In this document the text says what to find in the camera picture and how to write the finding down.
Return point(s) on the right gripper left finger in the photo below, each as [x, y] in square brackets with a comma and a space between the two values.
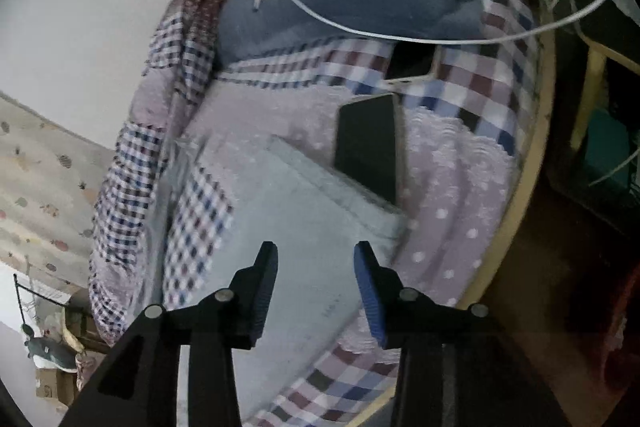
[137, 382]

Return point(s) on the white-edged smartphone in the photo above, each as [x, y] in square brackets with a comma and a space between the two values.
[412, 62]

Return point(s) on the cardboard box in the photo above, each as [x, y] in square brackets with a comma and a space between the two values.
[56, 386]

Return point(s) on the grey plush toy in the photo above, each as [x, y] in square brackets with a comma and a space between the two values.
[48, 354]

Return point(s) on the black smartphone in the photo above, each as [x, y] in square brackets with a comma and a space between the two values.
[367, 145]

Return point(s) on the light blue denim pants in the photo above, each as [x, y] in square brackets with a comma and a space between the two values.
[316, 362]

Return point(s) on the checkered folded quilt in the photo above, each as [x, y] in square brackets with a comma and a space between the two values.
[177, 72]

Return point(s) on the wooden chair frame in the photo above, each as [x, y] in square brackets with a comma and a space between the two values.
[598, 55]

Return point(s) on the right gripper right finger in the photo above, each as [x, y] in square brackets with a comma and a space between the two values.
[457, 367]

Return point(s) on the black metal clothes rack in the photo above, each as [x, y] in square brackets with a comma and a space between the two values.
[36, 301]

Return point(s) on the pineapple print wall cloth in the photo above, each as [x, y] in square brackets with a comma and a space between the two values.
[50, 179]

